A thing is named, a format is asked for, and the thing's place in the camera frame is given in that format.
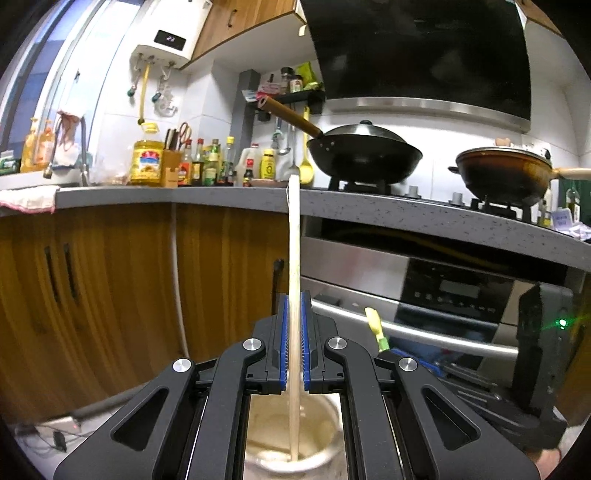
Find wooden lower cabinet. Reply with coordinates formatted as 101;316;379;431
0;202;298;418

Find white water heater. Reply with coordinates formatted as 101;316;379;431
131;28;193;71

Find metal ladle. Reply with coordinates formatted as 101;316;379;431
276;117;292;156

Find black wok with wooden handle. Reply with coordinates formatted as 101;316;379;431
256;95;424;184

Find metal faucet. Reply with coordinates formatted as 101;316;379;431
43;115;92;186

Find green-label sauce bottle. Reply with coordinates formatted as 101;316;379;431
205;138;222;186

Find yellow green plastic utensil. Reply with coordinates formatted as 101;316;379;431
364;307;390;354

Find yellow squeeze bottle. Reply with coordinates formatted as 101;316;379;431
259;148;277;181

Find brown frying pan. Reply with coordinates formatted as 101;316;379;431
448;146;591;207

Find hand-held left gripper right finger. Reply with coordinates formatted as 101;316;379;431
300;291;541;480

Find yellow hose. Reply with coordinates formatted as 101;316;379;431
137;62;152;126

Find white cloth with pink edge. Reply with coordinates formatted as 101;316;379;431
0;185;61;214

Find dark sauce bottle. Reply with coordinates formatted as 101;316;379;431
191;138;206;186

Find yellow green snack bag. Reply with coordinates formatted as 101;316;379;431
295;62;325;91

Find wooden upper cabinet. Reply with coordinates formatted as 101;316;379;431
188;0;309;63

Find yellow dish soap bottle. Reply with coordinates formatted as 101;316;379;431
20;117;55;173

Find wooden cabinet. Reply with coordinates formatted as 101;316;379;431
188;0;309;63
0;202;298;418

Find floor cables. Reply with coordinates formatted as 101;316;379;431
13;414;89;454

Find wooden chopstick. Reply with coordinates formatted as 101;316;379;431
285;174;304;462

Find red-label sauce bottle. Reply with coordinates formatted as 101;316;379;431
178;140;193;186

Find black spice rack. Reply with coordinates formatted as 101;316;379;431
233;69;327;123

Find white ceramic shoe-shaped holder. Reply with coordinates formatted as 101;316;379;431
245;392;345;480

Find tall dark glass bottle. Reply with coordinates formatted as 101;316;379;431
222;136;236;186

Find black range hood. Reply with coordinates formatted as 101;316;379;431
300;0;533;136

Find metal oven handle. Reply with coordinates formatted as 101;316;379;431
313;300;520;357

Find window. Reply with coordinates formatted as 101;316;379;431
0;0;100;160

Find gas stove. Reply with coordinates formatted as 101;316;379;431
323;178;542;221

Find green olive oil bottle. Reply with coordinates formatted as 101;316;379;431
565;182;583;223

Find white plastic jug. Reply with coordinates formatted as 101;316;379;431
236;143;262;186

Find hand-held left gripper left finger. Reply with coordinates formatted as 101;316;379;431
53;292;291;480

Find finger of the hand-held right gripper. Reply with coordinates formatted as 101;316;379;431
418;356;463;385

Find white pipe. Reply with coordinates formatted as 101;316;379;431
168;203;189;366

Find stainless steel oven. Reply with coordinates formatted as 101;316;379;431
300;230;575;386

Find yellow cooking oil bottle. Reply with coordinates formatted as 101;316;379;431
130;122;165;186

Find wooden knife block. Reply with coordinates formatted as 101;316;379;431
161;129;182;188

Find yellow spatula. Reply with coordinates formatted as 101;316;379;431
298;106;316;184

